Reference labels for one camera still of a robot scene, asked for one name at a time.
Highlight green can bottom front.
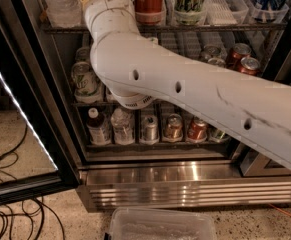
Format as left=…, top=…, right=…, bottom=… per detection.
left=209, top=128, right=230, bottom=143

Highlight orange floor cable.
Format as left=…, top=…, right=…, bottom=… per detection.
left=268, top=202, right=291, bottom=222

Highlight red can bottom shelf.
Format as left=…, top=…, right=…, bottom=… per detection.
left=187, top=117, right=208, bottom=143

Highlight brown tea bottle middle shelf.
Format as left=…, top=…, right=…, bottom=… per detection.
left=147, top=37, right=159, bottom=45

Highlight gold can bottom shelf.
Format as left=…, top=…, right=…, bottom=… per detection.
left=164, top=113, right=183, bottom=141

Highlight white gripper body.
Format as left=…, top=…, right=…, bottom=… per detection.
left=84, top=0, right=135, bottom=29

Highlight red cola can front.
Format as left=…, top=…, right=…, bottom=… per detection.
left=235, top=57, right=260, bottom=76

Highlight clear water bottle shelf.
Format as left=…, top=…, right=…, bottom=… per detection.
left=110, top=107, right=135, bottom=145
left=45, top=0, right=82, bottom=28

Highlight clear water bottle bottom shelf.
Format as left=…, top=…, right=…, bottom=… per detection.
left=110, top=107, right=135, bottom=145

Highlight clear water bottle top shelf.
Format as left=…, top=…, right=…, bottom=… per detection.
left=45, top=0, right=82, bottom=28

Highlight red cola can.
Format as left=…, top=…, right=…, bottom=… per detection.
left=225, top=43, right=251, bottom=69
left=235, top=57, right=260, bottom=76

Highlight green 7up can left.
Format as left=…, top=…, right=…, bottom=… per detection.
left=71, top=61, right=100, bottom=104

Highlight clear plastic bin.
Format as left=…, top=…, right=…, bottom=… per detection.
left=104, top=207, right=217, bottom=240

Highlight silver can behind middle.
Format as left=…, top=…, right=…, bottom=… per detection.
left=199, top=45, right=221, bottom=63

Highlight red Coca-Cola tall can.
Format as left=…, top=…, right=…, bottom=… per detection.
left=134, top=0, right=163, bottom=25

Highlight green tall can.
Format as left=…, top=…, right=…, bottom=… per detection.
left=174, top=0, right=204, bottom=25

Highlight silver can behind left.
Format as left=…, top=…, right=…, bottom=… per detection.
left=75, top=46, right=90, bottom=63

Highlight green white can middle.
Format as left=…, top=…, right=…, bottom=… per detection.
left=207, top=57, right=226, bottom=68

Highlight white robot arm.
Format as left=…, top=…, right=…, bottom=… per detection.
left=83, top=0, right=291, bottom=170

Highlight red cola can rear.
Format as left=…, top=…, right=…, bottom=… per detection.
left=225, top=43, right=251, bottom=69

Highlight stainless fridge cabinet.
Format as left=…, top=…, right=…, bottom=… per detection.
left=4, top=0, right=291, bottom=213

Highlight closed right fridge door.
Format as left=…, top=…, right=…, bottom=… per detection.
left=237, top=144, right=291, bottom=177

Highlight silver can bottom shelf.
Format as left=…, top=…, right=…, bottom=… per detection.
left=142, top=115, right=159, bottom=143

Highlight open fridge glass door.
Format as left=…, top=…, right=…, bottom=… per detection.
left=0, top=0, right=79, bottom=205

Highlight black floor cables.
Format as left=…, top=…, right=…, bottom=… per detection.
left=0, top=122, right=67, bottom=240

